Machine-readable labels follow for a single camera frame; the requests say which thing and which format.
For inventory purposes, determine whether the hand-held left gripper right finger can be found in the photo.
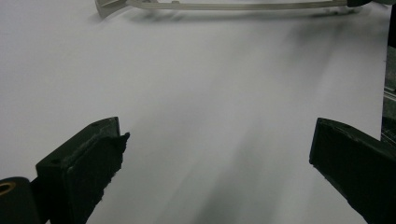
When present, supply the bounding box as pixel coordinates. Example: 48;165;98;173
308;117;396;224

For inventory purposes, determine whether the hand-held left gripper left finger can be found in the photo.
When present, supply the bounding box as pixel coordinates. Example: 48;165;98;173
35;116;131;224

